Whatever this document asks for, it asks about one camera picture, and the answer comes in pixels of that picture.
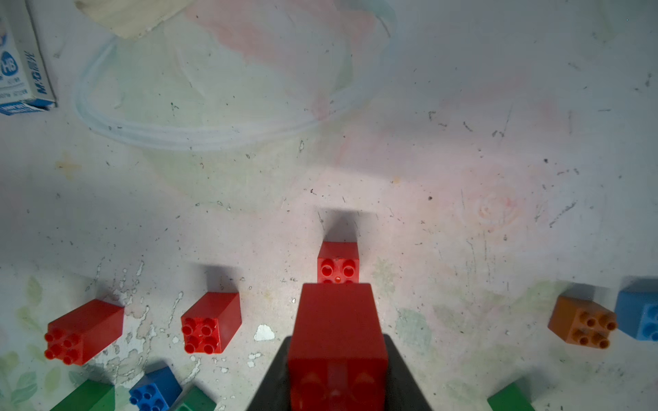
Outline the green square lego brick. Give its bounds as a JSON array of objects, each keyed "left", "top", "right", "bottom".
[{"left": 51, "top": 380, "right": 115, "bottom": 411}]

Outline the light blue long lego brick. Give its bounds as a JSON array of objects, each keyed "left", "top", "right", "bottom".
[{"left": 614, "top": 290, "right": 657, "bottom": 343}]

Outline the blue Treehouse paperback book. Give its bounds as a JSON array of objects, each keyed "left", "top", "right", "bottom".
[{"left": 75, "top": 0, "right": 195, "bottom": 39}]

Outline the HB pencil box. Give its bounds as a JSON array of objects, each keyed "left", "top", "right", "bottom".
[{"left": 1, "top": 1, "right": 57, "bottom": 116}]

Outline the green long lego brick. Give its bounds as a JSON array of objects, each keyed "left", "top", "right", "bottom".
[{"left": 172, "top": 386, "right": 217, "bottom": 411}]

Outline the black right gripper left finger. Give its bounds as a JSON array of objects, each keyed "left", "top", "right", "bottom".
[{"left": 246, "top": 336, "right": 291, "bottom": 411}]

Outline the orange lego brick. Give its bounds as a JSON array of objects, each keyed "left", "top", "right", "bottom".
[{"left": 548, "top": 296, "right": 618, "bottom": 350}]

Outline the blue small lego brick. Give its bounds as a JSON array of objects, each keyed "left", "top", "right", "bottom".
[{"left": 130, "top": 366, "right": 183, "bottom": 411}]

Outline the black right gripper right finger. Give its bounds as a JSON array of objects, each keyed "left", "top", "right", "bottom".
[{"left": 384, "top": 334, "right": 432, "bottom": 411}]

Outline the red base lego brick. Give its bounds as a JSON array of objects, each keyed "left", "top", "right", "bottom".
[{"left": 317, "top": 241, "right": 360, "bottom": 284}]

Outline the green lego brick right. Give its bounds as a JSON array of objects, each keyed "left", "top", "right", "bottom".
[{"left": 487, "top": 383, "right": 535, "bottom": 411}]

